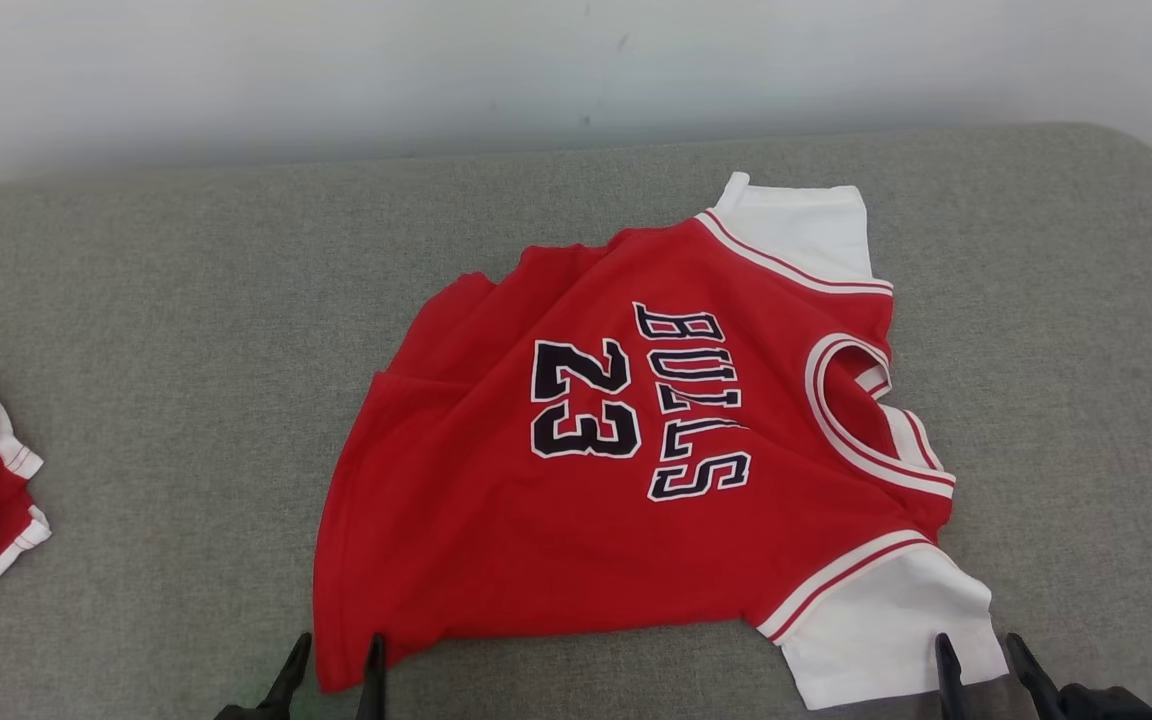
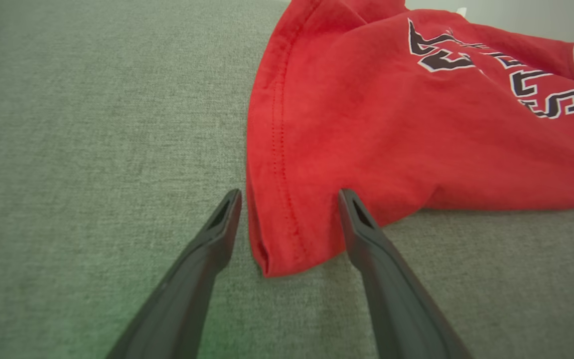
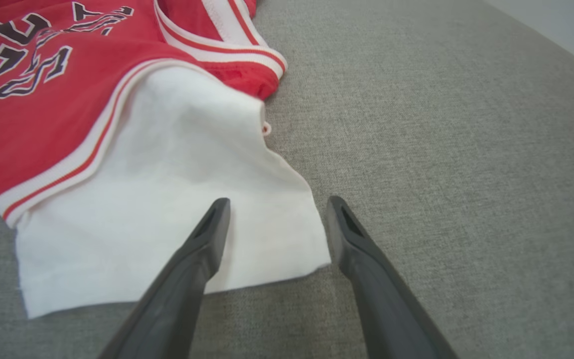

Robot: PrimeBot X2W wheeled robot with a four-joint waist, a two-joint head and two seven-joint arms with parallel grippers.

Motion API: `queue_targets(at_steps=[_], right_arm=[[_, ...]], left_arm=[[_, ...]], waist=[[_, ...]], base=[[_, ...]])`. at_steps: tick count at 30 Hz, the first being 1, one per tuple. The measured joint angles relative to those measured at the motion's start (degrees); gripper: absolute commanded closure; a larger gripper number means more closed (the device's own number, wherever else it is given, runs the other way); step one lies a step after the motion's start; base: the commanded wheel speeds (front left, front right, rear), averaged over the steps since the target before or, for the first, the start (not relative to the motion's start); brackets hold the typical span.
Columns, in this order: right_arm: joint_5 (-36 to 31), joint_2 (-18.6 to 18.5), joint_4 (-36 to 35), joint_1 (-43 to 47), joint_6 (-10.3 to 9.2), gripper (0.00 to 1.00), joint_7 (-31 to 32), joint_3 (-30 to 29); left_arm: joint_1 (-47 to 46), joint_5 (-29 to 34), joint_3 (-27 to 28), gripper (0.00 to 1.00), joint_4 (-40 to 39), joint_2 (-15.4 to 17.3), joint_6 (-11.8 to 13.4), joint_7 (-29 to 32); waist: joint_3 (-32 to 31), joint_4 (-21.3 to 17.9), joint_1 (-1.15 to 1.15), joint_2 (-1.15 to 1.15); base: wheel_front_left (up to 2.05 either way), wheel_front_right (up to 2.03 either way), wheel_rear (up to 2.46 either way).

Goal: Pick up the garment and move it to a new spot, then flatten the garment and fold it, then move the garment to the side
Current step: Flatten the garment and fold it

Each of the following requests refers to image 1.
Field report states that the red Bulls 23 jersey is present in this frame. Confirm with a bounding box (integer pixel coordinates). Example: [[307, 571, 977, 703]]
[[312, 172, 1009, 711]]

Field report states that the grey fabric sofa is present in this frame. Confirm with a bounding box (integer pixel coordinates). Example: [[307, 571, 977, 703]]
[[0, 122, 1152, 720]]

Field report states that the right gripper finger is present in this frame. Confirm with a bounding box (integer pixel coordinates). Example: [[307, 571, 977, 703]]
[[936, 632, 972, 720], [1004, 632, 1069, 720]]

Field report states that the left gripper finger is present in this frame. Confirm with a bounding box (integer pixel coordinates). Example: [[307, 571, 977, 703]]
[[356, 633, 387, 720], [258, 632, 314, 716]]

